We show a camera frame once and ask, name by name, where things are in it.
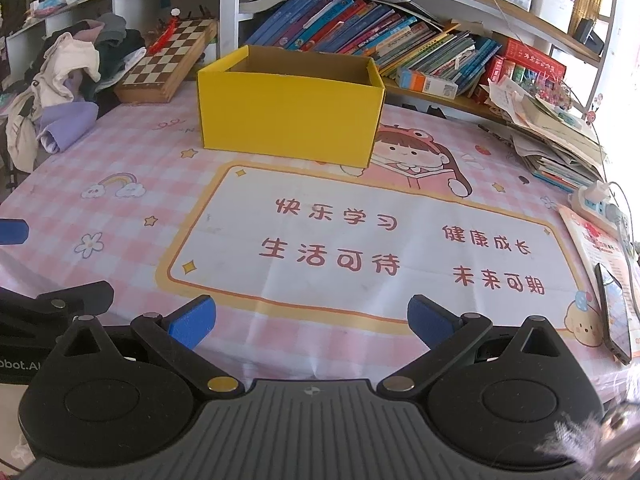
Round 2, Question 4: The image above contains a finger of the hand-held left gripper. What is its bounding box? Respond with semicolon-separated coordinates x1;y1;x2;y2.
0;219;30;247
0;280;117;337

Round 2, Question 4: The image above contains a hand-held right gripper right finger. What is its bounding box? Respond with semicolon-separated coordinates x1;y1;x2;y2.
375;296;572;400

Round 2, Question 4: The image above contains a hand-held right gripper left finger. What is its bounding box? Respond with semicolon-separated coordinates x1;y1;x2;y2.
49;296;247;401

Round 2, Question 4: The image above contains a yellow cardboard box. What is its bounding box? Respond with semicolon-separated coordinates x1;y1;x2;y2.
196;45;387;167

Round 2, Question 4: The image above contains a pile of clothes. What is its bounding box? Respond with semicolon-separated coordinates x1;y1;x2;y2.
4;12;147;175

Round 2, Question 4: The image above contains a pink printed desk mat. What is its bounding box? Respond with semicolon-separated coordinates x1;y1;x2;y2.
0;80;640;411

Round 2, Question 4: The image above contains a pink printed leaflet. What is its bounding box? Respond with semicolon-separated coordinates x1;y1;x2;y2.
556;204;640;361

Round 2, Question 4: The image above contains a black smartphone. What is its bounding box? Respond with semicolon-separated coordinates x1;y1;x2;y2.
594;262;635;367

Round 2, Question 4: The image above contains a white power strip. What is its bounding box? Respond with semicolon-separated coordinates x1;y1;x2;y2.
570;184;632;223

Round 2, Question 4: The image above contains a stack of papers and booklets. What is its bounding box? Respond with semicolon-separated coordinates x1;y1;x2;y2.
487;76;610;194

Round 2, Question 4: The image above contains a wooden folding chessboard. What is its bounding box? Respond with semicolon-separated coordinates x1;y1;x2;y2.
114;17;219;104

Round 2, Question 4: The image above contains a white and orange carton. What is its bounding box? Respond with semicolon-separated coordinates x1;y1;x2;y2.
396;66;460;101

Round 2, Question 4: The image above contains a red plastic toy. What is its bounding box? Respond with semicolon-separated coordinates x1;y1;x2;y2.
146;9;182;55

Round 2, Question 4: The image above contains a stack of red boxes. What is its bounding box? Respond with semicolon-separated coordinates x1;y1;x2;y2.
474;37;567;107

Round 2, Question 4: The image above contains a row of colourful books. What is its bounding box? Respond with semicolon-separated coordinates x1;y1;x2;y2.
244;0;502;96

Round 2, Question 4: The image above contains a small black device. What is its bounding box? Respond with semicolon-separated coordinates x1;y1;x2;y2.
574;18;605;55

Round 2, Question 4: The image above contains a white storage bin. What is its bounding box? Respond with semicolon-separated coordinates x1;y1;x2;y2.
529;0;577;35

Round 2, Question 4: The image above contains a grey fluffy keychain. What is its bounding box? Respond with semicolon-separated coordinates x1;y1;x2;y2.
534;395;640;480

